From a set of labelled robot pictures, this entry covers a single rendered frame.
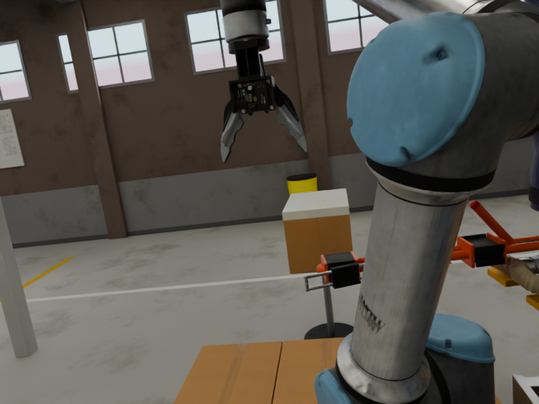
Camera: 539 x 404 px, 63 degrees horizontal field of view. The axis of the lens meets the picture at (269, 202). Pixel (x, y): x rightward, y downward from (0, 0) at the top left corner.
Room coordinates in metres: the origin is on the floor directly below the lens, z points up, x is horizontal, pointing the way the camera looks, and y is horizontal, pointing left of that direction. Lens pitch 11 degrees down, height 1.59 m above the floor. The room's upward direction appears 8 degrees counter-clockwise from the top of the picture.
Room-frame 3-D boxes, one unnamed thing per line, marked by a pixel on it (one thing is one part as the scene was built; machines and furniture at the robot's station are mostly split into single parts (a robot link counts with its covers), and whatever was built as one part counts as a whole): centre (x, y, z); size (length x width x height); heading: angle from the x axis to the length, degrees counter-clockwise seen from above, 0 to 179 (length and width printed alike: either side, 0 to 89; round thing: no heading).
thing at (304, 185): (6.33, -0.51, 0.35); 0.45 x 0.44 x 0.71; 83
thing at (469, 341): (0.58, -0.22, 1.20); 0.13 x 0.12 x 0.14; 113
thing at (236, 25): (0.78, 0.00, 1.74); 0.08 x 0.08 x 0.05
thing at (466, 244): (1.03, -0.50, 1.20); 0.10 x 0.08 x 0.06; 179
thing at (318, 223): (2.87, -0.31, 0.82); 0.60 x 0.40 x 0.40; 170
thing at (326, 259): (1.04, -0.15, 1.20); 0.08 x 0.07 x 0.05; 89
